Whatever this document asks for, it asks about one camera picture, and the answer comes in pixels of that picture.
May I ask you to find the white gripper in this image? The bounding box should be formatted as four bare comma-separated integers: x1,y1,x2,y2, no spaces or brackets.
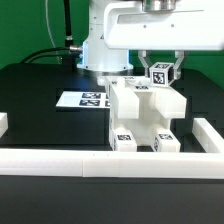
104,0,224,80

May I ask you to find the white chair back frame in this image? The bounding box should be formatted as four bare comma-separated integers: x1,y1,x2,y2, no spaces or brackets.
97,76,187,119

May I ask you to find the white chair seat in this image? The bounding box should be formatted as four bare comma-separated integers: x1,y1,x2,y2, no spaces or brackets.
109,93,172,147

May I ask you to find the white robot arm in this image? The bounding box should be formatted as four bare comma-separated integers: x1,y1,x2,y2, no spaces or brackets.
79,0,224,78

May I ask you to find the white sheet with markers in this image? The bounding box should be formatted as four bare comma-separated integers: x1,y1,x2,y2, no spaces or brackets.
56,91,110,109

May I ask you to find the white U-shaped obstacle fence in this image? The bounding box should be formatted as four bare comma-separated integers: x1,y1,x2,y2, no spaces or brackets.
0,112,224,178

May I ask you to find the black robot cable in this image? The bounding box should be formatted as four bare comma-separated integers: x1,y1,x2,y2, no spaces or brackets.
20,0,84,64

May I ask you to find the thin white cable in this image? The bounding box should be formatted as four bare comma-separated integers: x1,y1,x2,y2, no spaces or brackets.
45,0,63,64

